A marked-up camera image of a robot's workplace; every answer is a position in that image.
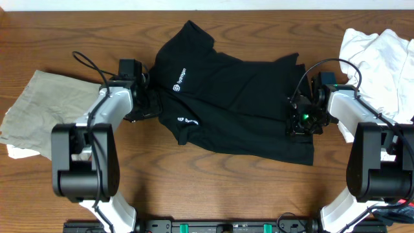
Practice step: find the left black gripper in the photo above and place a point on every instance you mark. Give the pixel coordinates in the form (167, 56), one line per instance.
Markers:
(146, 105)

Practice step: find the black t-shirt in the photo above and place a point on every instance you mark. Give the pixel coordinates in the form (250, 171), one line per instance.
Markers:
(227, 105)

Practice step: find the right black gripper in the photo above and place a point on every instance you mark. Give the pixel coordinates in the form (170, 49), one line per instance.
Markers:
(299, 121)

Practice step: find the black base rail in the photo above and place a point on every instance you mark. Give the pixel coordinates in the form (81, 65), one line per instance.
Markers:
(285, 223)

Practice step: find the crumpled white shirt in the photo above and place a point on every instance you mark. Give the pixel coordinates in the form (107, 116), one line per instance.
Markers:
(386, 63)

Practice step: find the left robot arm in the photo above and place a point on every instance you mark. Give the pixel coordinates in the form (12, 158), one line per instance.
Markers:
(85, 167)

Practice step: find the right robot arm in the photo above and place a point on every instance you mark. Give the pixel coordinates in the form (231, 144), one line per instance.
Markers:
(379, 173)

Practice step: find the grey red-trimmed shorts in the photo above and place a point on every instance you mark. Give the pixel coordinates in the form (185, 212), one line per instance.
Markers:
(390, 216)

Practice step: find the folded olive grey garment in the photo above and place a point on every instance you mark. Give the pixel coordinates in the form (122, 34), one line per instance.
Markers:
(47, 100)

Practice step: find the white folded cloth under garment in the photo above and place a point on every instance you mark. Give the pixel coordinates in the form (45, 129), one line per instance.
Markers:
(19, 153)

